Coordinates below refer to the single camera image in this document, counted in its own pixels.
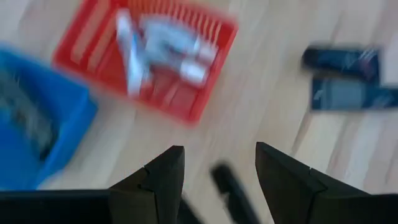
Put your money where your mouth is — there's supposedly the blue plastic basket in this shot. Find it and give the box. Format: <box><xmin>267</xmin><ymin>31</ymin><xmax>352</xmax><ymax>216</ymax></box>
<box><xmin>0</xmin><ymin>46</ymin><xmax>99</xmax><ymax>191</ymax></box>

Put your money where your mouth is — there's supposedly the dark blue cosmetic tube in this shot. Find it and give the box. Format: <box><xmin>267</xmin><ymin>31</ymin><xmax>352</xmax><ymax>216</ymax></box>
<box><xmin>300</xmin><ymin>45</ymin><xmax>382</xmax><ymax>83</ymax></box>
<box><xmin>310</xmin><ymin>77</ymin><xmax>398</xmax><ymax>111</ymax></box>

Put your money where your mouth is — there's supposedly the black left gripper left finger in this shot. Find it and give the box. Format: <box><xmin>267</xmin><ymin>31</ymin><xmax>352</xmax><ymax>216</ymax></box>
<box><xmin>108</xmin><ymin>145</ymin><xmax>186</xmax><ymax>224</ymax></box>

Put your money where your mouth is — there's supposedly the red plastic basket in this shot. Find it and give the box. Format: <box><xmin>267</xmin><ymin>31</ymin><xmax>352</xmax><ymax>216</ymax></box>
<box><xmin>52</xmin><ymin>0</ymin><xmax>239</xmax><ymax>126</ymax></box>

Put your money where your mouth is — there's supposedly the black plastic comb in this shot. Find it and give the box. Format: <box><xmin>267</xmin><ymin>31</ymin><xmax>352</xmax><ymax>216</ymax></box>
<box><xmin>210</xmin><ymin>161</ymin><xmax>261</xmax><ymax>224</ymax></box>
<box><xmin>0</xmin><ymin>70</ymin><xmax>60</xmax><ymax>161</ymax></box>

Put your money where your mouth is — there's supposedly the white toothpaste tube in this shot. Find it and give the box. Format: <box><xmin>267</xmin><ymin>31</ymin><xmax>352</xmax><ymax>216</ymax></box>
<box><xmin>139</xmin><ymin>17</ymin><xmax>220</xmax><ymax>66</ymax></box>
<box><xmin>141</xmin><ymin>27</ymin><xmax>208</xmax><ymax>88</ymax></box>
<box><xmin>115</xmin><ymin>8</ymin><xmax>149</xmax><ymax>98</ymax></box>

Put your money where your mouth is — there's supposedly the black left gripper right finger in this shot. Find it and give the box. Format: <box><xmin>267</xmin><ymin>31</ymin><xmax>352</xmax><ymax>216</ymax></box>
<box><xmin>254</xmin><ymin>141</ymin><xmax>374</xmax><ymax>224</ymax></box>

